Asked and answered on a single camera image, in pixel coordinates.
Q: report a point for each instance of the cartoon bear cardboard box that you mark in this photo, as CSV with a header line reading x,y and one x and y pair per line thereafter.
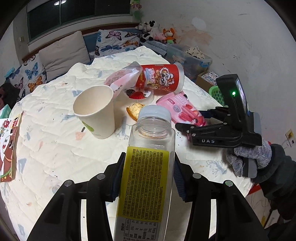
x,y
9,131

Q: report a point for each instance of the clear plastic bottle yellow label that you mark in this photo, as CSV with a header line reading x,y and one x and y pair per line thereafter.
x,y
147,178

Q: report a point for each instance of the black white cow plush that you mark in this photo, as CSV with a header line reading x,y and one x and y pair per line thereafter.
x,y
148,30

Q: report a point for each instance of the pink white plastic bag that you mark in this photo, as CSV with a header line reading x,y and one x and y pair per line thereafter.
x,y
125,78

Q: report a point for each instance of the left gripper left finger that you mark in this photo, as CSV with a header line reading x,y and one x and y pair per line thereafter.
x,y
114,174

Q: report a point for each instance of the butterfly pillow right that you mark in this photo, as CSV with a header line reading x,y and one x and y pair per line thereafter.
x,y
110,42

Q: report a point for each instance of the grey gloved right hand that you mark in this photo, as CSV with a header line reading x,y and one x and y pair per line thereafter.
x,y
246,161

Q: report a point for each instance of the red plastic stool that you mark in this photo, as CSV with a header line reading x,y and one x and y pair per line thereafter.
x,y
255,188

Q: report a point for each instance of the cardboard box with booklet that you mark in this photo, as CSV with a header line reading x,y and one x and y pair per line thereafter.
x,y
206,80

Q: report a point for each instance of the teal tissue box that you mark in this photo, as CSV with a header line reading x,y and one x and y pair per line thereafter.
x,y
5,111

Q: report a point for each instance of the green plastic waste basket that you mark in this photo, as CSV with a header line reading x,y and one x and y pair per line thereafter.
x,y
215,92

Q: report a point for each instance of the grey cushion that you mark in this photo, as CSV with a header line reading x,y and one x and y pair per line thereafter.
x,y
60,56

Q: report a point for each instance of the pink biscuit stick box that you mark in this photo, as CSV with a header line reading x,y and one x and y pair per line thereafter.
x,y
181,109

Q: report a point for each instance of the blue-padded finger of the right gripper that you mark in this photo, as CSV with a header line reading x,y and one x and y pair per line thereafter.
x,y
217,130

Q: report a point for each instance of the strawberry jelly cup lid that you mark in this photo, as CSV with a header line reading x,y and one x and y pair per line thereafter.
x,y
143,96

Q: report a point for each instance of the white quilted table cover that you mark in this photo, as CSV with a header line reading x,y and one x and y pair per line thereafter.
x,y
53,145

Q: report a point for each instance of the clear plastic storage bin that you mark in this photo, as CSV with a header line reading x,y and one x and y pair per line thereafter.
x,y
193,66

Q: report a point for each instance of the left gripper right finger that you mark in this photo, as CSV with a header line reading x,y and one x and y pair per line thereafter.
x,y
184,180

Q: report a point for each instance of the orange fox plush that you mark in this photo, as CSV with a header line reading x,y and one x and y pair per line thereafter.
x,y
169,36

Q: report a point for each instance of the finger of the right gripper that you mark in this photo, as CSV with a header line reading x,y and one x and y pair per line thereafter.
x,y
219,113

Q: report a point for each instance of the butterfly pillow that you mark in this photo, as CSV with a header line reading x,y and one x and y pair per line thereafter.
x,y
28,76
110,42

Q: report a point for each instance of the butterfly pillow left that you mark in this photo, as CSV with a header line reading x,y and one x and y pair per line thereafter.
x,y
28,76

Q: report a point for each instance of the red snack cup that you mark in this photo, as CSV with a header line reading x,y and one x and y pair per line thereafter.
x,y
162,77

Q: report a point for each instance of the dark jacket forearm right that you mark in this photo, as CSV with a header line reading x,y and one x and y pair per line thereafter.
x,y
277,181

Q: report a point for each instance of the dark window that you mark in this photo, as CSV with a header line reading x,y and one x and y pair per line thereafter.
x,y
44,16

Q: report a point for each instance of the orange bread piece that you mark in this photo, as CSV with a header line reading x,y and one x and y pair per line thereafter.
x,y
133,110

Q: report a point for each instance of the white paper cup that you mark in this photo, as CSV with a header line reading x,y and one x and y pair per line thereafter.
x,y
94,108

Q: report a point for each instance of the dark clothes pile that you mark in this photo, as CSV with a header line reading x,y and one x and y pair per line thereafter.
x,y
9,95

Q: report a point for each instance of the hanging flower decoration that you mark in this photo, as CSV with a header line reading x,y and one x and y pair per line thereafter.
x,y
136,9

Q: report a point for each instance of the wall power socket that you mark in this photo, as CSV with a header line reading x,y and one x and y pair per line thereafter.
x,y
290,137

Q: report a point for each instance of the pink plush toy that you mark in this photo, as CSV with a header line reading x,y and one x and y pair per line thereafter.
x,y
160,37

